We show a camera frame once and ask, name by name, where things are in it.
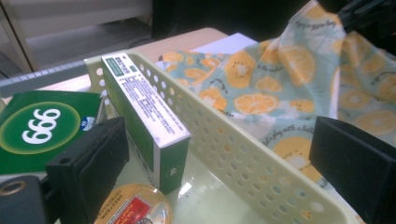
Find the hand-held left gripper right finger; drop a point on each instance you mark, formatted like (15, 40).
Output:
(355, 168)

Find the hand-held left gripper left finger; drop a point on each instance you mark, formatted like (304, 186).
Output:
(87, 168)

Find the round yellow tin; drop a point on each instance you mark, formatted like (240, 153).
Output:
(134, 205)

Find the large green white medicine box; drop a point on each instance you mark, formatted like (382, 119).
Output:
(40, 127)

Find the slim green white medicine box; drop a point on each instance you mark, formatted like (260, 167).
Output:
(140, 99)

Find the fruit print cloth bag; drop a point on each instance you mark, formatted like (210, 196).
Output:
(255, 102)

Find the cream perforated plastic basket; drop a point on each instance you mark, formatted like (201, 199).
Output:
(218, 149)

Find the black curtain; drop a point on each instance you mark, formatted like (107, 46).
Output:
(218, 15)

